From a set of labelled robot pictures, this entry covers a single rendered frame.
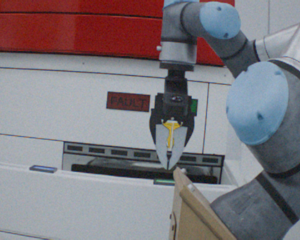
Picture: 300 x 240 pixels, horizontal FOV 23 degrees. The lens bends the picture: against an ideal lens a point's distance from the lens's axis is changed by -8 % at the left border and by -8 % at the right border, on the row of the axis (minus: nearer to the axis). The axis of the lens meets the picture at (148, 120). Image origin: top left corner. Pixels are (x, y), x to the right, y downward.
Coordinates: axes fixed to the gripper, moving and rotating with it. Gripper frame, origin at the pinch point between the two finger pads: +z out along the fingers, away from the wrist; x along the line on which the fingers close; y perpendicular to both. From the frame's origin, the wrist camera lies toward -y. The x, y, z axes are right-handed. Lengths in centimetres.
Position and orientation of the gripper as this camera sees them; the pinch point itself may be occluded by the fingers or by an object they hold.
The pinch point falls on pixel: (168, 163)
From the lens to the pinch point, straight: 158.3
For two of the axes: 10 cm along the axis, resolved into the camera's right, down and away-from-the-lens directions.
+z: -0.9, 9.9, 0.5
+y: 0.4, -0.5, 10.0
